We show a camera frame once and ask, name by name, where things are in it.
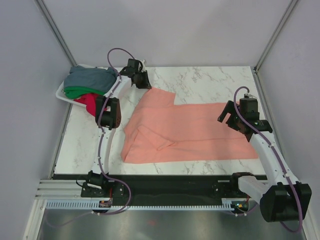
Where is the white plastic laundry basket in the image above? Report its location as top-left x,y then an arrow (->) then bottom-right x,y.
55,64 -> 132,108

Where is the salmon pink t shirt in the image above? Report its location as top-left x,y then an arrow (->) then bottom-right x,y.
120,88 -> 258,164

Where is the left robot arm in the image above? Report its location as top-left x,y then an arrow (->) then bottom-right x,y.
88,58 -> 152,180

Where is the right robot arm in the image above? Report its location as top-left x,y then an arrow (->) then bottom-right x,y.
217,96 -> 312,223

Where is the grey blue t shirt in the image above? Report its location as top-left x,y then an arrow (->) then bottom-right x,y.
63,65 -> 118,93

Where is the red t shirt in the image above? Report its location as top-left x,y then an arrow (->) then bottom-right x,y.
74,93 -> 100,117

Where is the green t shirt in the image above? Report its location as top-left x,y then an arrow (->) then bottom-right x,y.
63,86 -> 105,99

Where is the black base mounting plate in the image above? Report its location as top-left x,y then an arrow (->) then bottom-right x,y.
80,174 -> 260,207

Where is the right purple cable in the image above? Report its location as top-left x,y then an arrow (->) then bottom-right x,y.
229,86 -> 305,233

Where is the purple cable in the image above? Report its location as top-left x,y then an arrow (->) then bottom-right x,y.
46,47 -> 133,227
229,86 -> 305,233

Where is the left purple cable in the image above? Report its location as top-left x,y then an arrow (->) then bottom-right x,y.
46,47 -> 133,227

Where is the white slotted cable duct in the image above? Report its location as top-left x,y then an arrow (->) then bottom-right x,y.
45,199 -> 234,211

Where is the right aluminium frame post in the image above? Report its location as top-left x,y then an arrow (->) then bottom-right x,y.
251,0 -> 300,75

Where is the aluminium frame post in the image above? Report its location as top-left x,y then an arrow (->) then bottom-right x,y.
34,0 -> 77,67
251,0 -> 300,75

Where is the left aluminium frame post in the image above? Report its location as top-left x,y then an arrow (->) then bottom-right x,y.
34,0 -> 77,67

